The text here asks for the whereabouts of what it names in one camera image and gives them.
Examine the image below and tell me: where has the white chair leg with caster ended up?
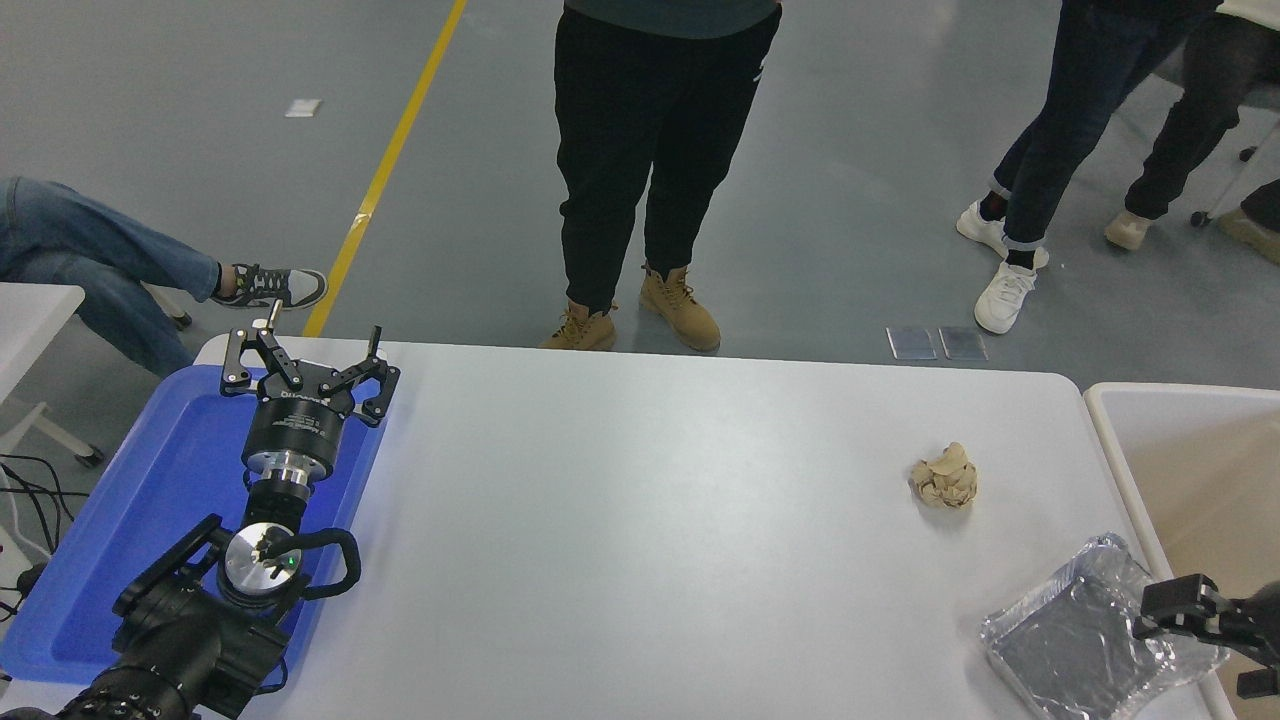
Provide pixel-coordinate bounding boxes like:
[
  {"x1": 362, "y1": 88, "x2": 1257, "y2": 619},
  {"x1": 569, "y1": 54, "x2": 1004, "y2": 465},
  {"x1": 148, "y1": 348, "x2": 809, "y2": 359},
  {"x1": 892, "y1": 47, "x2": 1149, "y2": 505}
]
[{"x1": 140, "y1": 283, "x2": 193, "y2": 331}]

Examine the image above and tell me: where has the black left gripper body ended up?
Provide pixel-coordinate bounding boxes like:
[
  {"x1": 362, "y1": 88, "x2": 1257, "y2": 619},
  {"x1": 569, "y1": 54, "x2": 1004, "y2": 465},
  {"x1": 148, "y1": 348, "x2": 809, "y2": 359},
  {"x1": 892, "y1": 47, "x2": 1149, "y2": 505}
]
[{"x1": 243, "y1": 385, "x2": 358, "y2": 471}]

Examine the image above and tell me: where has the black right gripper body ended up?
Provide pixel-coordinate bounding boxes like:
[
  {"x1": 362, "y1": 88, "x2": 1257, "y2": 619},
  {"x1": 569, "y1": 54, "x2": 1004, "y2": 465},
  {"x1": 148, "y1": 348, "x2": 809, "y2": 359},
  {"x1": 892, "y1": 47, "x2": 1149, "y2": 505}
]
[{"x1": 1250, "y1": 583, "x2": 1280, "y2": 669}]

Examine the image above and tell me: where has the white side table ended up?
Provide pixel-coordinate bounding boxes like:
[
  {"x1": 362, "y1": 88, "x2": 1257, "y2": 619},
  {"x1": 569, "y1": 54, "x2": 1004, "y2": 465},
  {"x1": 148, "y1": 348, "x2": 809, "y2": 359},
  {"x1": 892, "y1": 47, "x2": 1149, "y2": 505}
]
[{"x1": 0, "y1": 283, "x2": 104, "y2": 469}]

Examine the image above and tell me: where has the blue plastic tray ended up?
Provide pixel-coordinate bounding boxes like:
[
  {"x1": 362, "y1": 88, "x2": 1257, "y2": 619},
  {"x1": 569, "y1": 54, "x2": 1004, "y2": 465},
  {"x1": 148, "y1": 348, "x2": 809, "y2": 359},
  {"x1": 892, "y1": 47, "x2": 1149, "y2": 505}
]
[{"x1": 0, "y1": 365, "x2": 389, "y2": 686}]

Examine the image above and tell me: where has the large pale dustbin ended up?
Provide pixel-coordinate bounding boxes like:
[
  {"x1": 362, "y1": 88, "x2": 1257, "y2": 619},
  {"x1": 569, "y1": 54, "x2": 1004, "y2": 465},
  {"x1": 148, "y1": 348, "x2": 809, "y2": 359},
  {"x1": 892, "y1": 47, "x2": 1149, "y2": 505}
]
[{"x1": 1083, "y1": 381, "x2": 1280, "y2": 720}]

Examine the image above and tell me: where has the clear floor plate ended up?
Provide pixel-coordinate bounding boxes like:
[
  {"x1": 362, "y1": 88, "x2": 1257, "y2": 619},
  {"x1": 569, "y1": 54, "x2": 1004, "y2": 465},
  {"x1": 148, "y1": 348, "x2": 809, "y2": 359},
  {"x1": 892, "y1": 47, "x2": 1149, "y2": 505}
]
[
  {"x1": 938, "y1": 326, "x2": 990, "y2": 362},
  {"x1": 886, "y1": 326, "x2": 939, "y2": 362}
]

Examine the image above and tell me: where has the silver foil plate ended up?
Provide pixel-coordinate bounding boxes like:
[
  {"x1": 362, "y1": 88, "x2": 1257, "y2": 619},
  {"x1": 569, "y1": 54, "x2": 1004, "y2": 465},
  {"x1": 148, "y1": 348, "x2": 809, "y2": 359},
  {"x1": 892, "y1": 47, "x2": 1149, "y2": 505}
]
[{"x1": 978, "y1": 531, "x2": 1233, "y2": 720}]

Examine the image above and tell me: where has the black plug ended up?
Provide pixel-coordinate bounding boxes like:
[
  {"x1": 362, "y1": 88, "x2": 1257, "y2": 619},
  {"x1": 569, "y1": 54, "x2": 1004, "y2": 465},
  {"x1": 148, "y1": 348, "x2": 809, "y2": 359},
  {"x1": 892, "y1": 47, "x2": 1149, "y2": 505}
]
[{"x1": 0, "y1": 562, "x2": 48, "y2": 621}]

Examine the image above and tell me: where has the standing person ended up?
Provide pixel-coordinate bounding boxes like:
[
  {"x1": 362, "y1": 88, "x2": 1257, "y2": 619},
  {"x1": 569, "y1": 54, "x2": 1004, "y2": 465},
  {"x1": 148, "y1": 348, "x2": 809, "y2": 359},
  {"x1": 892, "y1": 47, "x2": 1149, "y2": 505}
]
[
  {"x1": 540, "y1": 0, "x2": 783, "y2": 353},
  {"x1": 955, "y1": 0, "x2": 1221, "y2": 336}
]

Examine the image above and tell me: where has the crumpled tan paper ball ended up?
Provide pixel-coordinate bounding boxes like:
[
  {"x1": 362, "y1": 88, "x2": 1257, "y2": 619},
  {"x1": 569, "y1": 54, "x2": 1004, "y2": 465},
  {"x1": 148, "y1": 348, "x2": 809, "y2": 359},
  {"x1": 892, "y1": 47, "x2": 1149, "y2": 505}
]
[{"x1": 908, "y1": 441, "x2": 979, "y2": 509}]

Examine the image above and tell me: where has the black cable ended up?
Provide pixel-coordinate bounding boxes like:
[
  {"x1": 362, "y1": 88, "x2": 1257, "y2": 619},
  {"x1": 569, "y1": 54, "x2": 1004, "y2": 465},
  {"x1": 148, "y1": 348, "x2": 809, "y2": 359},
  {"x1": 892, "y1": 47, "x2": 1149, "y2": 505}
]
[{"x1": 0, "y1": 455, "x2": 76, "y2": 561}]

